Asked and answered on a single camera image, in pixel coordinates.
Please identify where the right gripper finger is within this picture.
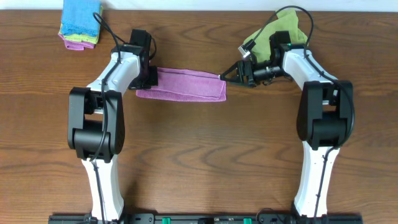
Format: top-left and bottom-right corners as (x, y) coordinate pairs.
(220, 76), (249, 87)
(220, 60), (241, 78)

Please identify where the purple microfiber cloth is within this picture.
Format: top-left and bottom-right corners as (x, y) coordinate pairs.
(136, 67), (226, 103)

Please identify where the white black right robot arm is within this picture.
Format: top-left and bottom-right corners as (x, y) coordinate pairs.
(220, 30), (355, 223)

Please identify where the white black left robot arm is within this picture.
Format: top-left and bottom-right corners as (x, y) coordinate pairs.
(67, 29), (158, 223)

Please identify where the folded green cloth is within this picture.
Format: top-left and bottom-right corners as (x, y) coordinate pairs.
(58, 6), (103, 44)

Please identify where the crumpled green cloth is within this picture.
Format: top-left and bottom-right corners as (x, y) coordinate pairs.
(251, 9), (307, 62)

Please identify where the folded purple cloth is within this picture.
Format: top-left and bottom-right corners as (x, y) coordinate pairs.
(58, 34), (95, 51)

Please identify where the folded blue cloth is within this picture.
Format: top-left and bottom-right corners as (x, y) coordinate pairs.
(60, 0), (101, 37)

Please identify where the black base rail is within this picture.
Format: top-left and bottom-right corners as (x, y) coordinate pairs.
(48, 213), (364, 224)

